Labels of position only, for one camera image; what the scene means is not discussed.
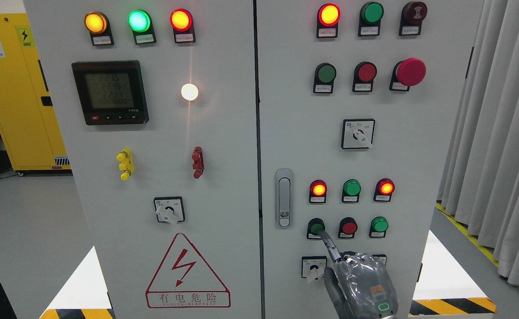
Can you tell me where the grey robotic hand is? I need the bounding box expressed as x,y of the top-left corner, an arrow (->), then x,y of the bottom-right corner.
315,230 -> 399,319

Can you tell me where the green start push button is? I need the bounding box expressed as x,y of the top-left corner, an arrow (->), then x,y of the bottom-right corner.
306,218 -> 325,240

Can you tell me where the lower red push button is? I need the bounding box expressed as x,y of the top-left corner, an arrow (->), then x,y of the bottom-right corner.
338,217 -> 357,239

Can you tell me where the red push button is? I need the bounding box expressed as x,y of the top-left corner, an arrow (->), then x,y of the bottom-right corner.
351,61 -> 377,93
338,217 -> 357,239

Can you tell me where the lower right green push button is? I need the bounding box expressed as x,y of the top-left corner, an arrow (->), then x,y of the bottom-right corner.
368,216 -> 389,238

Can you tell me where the upper red push button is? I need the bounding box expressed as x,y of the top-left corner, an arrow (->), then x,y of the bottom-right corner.
351,61 -> 377,93

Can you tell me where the upper green push button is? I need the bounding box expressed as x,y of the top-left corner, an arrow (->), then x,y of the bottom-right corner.
313,62 -> 337,93

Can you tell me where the red emergency stop mushroom button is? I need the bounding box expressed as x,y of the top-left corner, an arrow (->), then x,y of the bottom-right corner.
389,57 -> 427,92

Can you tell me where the lower middle green indicator lamp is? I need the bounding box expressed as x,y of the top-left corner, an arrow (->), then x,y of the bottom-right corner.
342,179 -> 361,203

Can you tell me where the green indicator lamp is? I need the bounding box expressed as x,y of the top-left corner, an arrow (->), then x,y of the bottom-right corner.
342,179 -> 361,203
128,9 -> 157,45

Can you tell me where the lower right red indicator lamp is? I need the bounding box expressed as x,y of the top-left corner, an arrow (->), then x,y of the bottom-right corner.
373,178 -> 395,202

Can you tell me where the red indicator lamp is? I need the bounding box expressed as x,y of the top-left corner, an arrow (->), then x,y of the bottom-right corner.
309,179 -> 328,204
169,8 -> 196,43
373,178 -> 395,202

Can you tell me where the lower left red indicator lamp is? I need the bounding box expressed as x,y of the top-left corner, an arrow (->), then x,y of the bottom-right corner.
309,179 -> 328,204

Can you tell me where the grey curtain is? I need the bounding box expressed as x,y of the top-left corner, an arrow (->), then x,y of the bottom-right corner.
438,0 -> 519,286

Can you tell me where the red electric hazard warning sticker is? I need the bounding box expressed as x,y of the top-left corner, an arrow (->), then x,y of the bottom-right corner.
145,233 -> 231,308

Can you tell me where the grey electrical control cabinet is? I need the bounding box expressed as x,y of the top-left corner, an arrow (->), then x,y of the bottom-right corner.
24,0 -> 485,319

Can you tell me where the red terminal block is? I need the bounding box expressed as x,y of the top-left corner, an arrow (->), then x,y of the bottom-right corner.
191,147 -> 205,179

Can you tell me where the white lit indicator lamp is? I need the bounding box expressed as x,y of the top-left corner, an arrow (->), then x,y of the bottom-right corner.
181,83 -> 199,101

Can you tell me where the yellow terminal block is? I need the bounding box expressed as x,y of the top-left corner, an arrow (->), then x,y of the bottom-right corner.
116,148 -> 135,180

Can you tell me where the green lamp top right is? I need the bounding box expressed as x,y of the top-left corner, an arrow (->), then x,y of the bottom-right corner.
357,1 -> 384,37

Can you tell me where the red lit lamp top right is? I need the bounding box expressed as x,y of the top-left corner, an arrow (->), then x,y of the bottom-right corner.
316,3 -> 341,39

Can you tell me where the dark red buzzer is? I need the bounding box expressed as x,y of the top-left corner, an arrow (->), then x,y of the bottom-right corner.
399,1 -> 428,36

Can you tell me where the black digital power meter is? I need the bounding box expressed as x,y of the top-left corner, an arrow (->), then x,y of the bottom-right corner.
71,60 -> 149,125

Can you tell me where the red indicator lamp top left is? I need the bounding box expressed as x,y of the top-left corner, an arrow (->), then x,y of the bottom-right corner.
169,8 -> 196,43

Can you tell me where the green indicator lamp top left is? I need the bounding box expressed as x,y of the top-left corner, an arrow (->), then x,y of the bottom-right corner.
128,9 -> 157,45

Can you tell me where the yellow indicator lamp top left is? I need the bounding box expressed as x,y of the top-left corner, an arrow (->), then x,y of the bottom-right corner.
84,12 -> 114,46

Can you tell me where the yellow safety cabinet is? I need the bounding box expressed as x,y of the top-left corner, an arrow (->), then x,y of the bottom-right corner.
0,13 -> 70,172

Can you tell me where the black knob selector switch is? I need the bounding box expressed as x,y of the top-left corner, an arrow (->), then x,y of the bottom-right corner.
372,254 -> 387,266

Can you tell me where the lower white rotary selector switch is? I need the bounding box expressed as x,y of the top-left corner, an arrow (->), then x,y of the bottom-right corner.
301,256 -> 328,284

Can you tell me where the grey door latch handle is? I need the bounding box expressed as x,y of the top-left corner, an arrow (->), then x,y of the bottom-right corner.
275,169 -> 293,228

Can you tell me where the upper right rotary selector switch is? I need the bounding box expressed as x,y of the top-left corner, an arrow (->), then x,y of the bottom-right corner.
341,119 -> 376,149

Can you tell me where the left panel rotary selector switch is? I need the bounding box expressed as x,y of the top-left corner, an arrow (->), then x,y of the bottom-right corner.
153,196 -> 186,225

